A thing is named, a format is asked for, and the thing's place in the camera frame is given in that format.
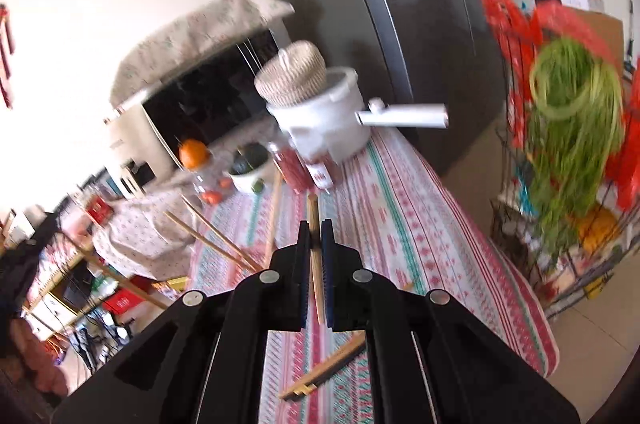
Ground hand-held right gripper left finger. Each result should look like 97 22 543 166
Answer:
50 219 313 424

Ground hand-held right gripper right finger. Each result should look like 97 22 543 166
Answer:
320 218 583 424

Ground long wooden chopstick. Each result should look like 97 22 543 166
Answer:
180 195 263 271
163 210 253 269
306 193 326 326
262 174 285 262

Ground patterned tablecloth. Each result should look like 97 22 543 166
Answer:
187 127 560 424

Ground short red spice jar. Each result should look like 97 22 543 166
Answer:
305 154 336 191

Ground tall red spice jar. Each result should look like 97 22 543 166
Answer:
267 140 313 195

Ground white bowl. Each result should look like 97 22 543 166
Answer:
227 161 273 195

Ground glass jar of oranges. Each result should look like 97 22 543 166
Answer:
192 157 233 205

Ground green squash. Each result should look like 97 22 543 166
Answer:
230 143 271 170

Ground white electric pot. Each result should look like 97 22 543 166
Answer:
265 67 449 165

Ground orange fruit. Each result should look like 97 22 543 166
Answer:
179 138 210 169

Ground wooden shelf rack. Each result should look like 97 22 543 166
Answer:
20 224 171 345

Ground woven round basket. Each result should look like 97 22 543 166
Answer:
254 40 328 106

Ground black microwave oven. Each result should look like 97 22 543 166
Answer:
105 27 281 155

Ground red box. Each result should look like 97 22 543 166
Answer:
85 197 113 225

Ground white air fryer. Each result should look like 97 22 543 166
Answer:
102 114 171 200

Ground dark grey refrigerator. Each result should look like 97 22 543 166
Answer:
225 0 506 177

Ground floral microwave cover cloth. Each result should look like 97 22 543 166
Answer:
110 0 296 107

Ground green leafy vegetables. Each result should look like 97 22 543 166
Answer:
527 39 623 255

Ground yellow packet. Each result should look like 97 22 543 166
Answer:
577 207 621 255

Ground dark cloth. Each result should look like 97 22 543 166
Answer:
0 211 66 320

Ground pink cloth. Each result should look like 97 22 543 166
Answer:
0 319 68 400

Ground small red plastic bag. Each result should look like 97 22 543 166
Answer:
479 0 543 55

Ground large red plastic bag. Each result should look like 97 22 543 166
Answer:
530 2 640 210

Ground brown cardboard box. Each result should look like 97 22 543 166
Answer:
565 7 626 65

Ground black wire basket cart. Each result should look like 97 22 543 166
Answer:
492 29 640 320

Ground red tassel wall ornament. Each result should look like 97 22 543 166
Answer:
0 4 15 110

